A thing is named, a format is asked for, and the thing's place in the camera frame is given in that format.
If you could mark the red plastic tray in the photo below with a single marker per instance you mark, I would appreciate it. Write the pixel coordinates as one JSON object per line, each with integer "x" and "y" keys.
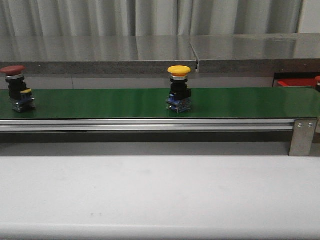
{"x": 297, "y": 82}

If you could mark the red mushroom push button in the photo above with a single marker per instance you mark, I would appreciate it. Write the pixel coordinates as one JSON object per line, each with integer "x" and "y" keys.
{"x": 317, "y": 86}

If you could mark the grey curtain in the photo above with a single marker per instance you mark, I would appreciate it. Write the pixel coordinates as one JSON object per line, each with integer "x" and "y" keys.
{"x": 48, "y": 18}

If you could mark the steel conveyor support bracket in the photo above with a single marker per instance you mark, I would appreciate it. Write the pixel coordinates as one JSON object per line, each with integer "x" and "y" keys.
{"x": 302, "y": 137}

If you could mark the yellow push button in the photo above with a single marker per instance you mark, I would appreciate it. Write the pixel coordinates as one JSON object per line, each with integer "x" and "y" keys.
{"x": 179, "y": 99}

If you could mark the green conveyor belt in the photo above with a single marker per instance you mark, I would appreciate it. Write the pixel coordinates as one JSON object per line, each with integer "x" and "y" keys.
{"x": 206, "y": 103}

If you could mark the red push button back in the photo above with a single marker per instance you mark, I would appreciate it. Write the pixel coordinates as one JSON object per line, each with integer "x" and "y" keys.
{"x": 21, "y": 97}

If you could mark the right steel counter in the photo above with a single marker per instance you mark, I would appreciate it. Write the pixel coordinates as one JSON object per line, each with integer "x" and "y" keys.
{"x": 264, "y": 54}

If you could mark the aluminium conveyor side rail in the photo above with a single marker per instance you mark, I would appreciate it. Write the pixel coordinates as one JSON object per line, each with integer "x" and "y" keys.
{"x": 177, "y": 124}

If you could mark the left steel counter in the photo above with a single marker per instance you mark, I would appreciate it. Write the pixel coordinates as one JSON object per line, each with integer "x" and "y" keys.
{"x": 101, "y": 55}

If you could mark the steel counter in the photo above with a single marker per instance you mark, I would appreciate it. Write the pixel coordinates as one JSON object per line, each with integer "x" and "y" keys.
{"x": 101, "y": 55}
{"x": 264, "y": 54}

